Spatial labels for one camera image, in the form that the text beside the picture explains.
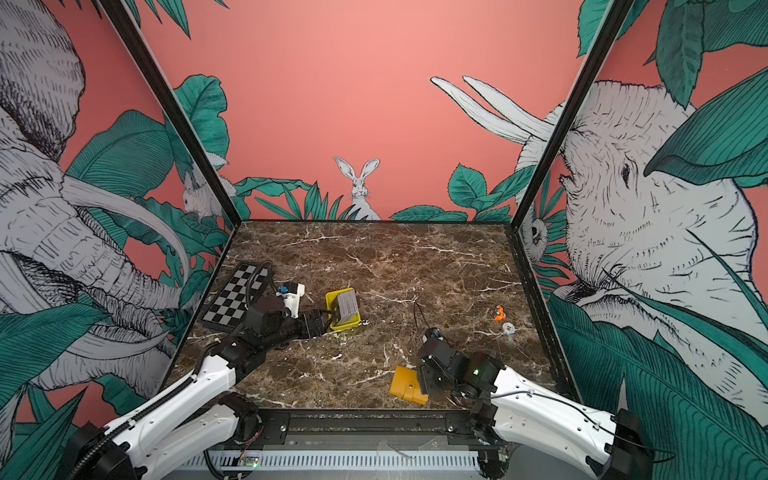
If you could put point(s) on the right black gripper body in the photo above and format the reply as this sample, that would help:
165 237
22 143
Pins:
432 382

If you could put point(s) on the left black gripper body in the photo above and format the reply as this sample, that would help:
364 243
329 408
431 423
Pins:
304 329

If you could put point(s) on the yellow leather card holder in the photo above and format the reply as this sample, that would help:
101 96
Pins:
405 385

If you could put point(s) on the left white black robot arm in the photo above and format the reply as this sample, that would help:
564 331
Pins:
196 412

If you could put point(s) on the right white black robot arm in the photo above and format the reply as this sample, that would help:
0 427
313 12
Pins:
505 407

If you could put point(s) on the yellow plastic card tray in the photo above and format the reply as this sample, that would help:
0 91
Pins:
331 304

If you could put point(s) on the stack of grey cards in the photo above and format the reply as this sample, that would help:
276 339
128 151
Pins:
348 307

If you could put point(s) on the orange small clip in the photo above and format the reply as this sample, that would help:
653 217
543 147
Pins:
500 314

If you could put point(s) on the black white checkerboard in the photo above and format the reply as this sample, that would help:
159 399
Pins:
228 308

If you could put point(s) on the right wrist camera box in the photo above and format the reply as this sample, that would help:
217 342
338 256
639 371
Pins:
432 334

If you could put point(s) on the black front rail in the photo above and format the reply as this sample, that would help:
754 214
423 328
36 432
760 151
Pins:
455 425

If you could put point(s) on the white slotted cable duct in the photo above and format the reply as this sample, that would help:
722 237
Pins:
388 460

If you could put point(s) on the left black frame post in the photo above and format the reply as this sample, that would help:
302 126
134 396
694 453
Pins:
130 35

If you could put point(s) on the black frame post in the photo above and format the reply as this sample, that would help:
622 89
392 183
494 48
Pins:
609 28
130 35

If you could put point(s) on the right black frame post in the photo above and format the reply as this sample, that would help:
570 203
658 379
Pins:
609 28

